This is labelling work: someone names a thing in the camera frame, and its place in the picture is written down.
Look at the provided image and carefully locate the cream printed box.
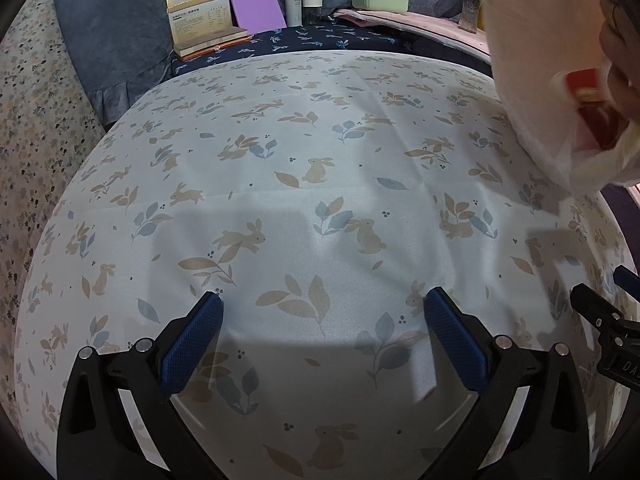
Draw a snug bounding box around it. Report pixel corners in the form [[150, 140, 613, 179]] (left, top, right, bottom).
[[166, 0, 236, 53]]

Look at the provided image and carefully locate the purple board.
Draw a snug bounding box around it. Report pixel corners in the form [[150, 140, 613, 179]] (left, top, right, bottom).
[[228, 0, 287, 33]]

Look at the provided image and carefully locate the rabbit print tablecloth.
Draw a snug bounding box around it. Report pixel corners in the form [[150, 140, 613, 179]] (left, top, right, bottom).
[[12, 50, 636, 480]]

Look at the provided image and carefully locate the flat book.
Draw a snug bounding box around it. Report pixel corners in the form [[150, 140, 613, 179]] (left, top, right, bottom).
[[172, 27, 251, 62]]

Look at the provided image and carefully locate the dark purple cloth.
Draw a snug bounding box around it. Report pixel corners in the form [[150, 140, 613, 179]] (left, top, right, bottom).
[[400, 30, 496, 78]]

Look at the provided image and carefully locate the red envelope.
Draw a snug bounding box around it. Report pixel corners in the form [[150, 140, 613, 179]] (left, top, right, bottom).
[[565, 67, 628, 153]]

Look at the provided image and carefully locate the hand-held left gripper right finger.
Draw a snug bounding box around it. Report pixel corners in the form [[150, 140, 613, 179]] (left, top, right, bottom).
[[424, 286, 591, 480]]

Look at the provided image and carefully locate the navy floral cloth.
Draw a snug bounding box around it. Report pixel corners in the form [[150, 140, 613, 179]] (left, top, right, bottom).
[[170, 22, 416, 78]]

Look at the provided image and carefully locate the blue grey backdrop cloth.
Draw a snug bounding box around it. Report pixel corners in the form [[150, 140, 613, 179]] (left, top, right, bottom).
[[50, 0, 476, 126]]

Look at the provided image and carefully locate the pink cloth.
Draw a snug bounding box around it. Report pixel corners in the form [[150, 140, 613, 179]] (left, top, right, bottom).
[[332, 7, 493, 63]]

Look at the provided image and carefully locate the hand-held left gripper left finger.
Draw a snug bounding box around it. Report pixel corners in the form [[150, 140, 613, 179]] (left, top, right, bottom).
[[56, 290, 225, 480]]

